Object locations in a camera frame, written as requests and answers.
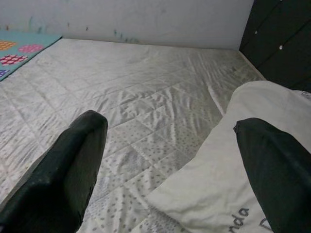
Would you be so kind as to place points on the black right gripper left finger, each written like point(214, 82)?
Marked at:
point(56, 182)

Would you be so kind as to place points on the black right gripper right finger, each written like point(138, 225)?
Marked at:
point(281, 184)

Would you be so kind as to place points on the white pillow with grey lettering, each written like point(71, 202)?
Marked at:
point(213, 170)

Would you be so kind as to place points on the beige quilted mattress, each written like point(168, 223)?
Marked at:
point(133, 85)

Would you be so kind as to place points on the teal blanket with colourful shapes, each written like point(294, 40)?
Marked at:
point(24, 48)

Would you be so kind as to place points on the black tufted headboard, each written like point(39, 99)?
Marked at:
point(279, 36)

